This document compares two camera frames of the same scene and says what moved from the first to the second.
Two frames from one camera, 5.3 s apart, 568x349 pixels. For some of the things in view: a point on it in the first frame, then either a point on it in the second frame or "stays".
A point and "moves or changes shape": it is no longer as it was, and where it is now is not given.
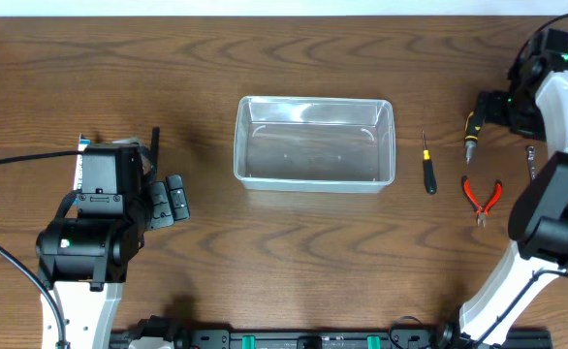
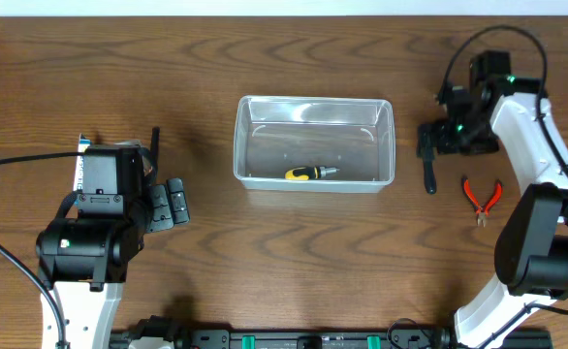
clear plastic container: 314,144 stays
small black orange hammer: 154,152 stays
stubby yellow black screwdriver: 473,126 moves or changes shape
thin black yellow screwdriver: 428,172 stays
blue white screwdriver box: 81,146 stays
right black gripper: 484,109 -> 429,138
